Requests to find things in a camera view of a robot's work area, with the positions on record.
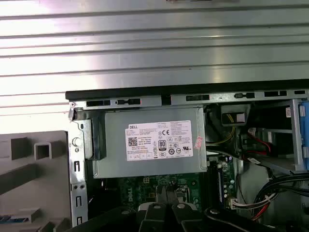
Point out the green motherboard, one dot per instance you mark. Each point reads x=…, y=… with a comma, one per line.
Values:
x=188, y=181

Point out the grey power supply unit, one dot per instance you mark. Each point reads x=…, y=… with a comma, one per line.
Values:
x=149, y=113

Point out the black open PC case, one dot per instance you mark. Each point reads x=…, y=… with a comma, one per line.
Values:
x=77, y=169

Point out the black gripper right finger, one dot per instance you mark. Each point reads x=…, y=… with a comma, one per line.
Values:
x=183, y=217

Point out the white power connector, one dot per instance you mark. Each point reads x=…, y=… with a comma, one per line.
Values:
x=145, y=180

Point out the black RAM slot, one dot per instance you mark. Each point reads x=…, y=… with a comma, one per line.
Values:
x=212, y=178

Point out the grey metal drive cage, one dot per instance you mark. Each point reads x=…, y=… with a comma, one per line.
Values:
x=295, y=135

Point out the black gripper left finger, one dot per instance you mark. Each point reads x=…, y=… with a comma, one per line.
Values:
x=154, y=217

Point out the white power supply label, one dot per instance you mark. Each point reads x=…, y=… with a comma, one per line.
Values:
x=144, y=130

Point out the grey parts rack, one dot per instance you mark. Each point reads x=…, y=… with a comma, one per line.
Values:
x=29, y=200

